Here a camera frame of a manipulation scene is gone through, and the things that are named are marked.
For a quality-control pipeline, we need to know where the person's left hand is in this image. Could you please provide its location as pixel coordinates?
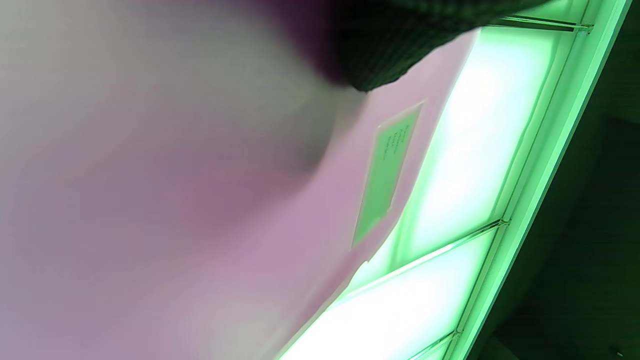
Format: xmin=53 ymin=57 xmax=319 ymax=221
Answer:
xmin=320 ymin=0 xmax=551 ymax=93

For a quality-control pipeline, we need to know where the pink L-shaped folder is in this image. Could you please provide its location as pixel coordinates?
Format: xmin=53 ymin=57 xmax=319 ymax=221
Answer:
xmin=0 ymin=0 xmax=481 ymax=360

